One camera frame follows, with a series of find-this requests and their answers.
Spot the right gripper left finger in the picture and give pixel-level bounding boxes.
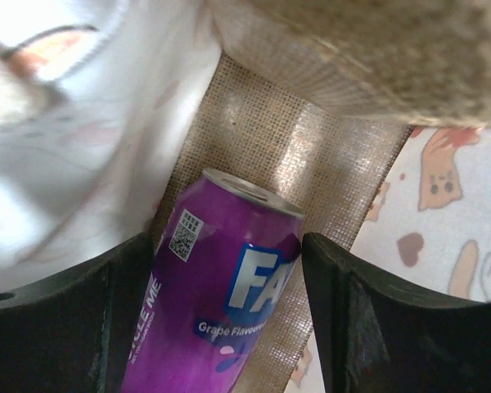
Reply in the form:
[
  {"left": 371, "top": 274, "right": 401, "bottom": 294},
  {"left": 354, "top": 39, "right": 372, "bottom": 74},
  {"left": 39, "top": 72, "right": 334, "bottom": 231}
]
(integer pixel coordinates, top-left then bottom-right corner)
[{"left": 0, "top": 233, "right": 154, "bottom": 392}]

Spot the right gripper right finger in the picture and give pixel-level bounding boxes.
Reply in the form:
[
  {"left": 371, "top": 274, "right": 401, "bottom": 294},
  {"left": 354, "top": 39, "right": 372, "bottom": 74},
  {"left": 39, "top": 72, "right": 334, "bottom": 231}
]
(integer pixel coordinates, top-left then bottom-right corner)
[{"left": 302, "top": 233, "right": 491, "bottom": 393}]

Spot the purple Fanta can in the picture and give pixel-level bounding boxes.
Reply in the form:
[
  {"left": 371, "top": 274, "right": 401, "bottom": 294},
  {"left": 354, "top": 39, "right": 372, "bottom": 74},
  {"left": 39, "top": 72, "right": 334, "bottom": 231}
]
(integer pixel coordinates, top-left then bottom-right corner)
[{"left": 122, "top": 169, "right": 304, "bottom": 393}]

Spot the burlap canvas tote bag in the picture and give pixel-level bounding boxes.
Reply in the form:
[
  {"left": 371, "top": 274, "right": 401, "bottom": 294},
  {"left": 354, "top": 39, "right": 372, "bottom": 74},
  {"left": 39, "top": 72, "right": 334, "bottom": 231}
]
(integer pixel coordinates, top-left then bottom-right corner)
[{"left": 0, "top": 0, "right": 491, "bottom": 393}]

